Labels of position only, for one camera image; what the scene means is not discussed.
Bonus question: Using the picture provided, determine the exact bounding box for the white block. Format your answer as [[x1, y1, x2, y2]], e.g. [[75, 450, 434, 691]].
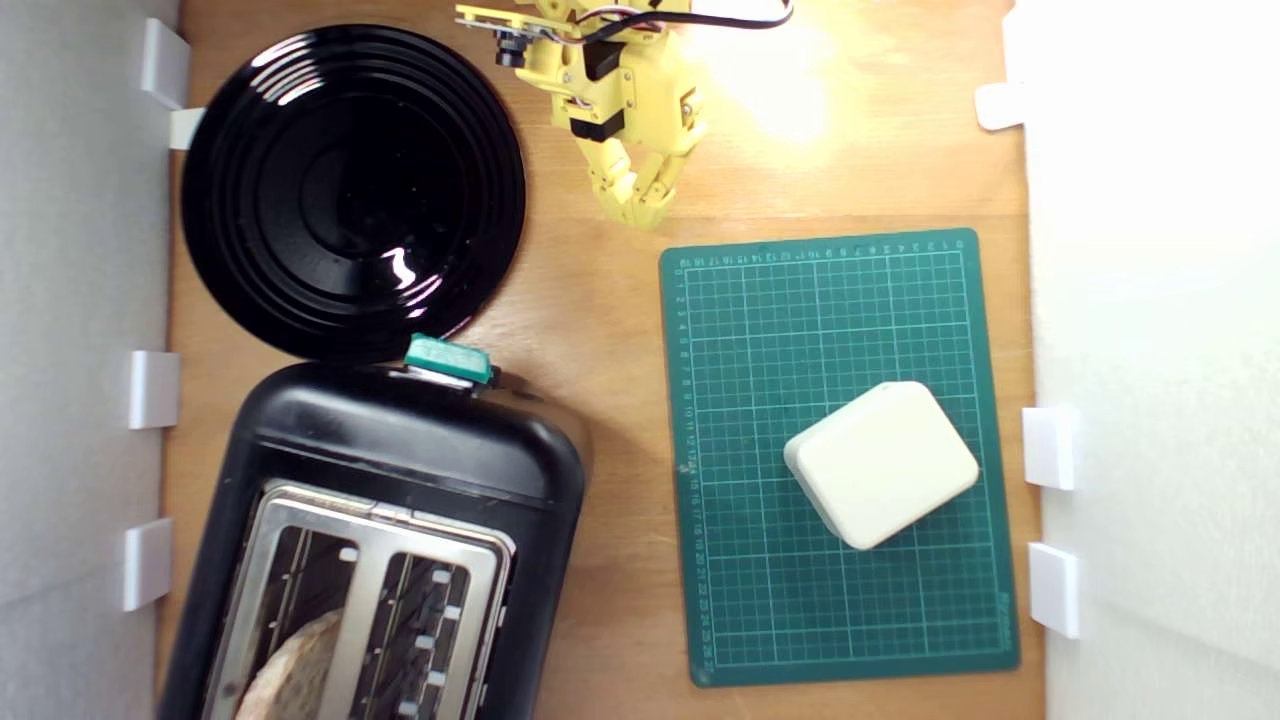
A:
[[783, 380, 981, 551]]

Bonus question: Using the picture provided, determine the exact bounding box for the black two-slot toaster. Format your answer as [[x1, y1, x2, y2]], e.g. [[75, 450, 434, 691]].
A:
[[155, 360, 591, 720]]

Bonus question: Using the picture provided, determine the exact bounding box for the green taped toaster lever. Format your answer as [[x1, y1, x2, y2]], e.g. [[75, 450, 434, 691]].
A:
[[404, 335, 493, 389]]

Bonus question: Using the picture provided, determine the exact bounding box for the brown bread slice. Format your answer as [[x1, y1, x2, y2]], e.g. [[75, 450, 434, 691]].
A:
[[235, 608, 346, 720]]

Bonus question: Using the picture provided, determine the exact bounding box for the black camera cable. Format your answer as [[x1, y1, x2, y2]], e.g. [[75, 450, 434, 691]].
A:
[[600, 0, 796, 33]]

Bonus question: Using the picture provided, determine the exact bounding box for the black round plate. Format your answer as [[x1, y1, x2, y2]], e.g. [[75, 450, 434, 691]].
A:
[[180, 24, 528, 363]]

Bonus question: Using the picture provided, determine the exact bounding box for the green cutting mat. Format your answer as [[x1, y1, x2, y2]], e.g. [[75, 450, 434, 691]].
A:
[[658, 228, 1023, 689]]

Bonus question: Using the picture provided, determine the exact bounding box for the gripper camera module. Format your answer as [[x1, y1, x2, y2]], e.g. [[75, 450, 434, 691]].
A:
[[455, 3, 561, 69]]

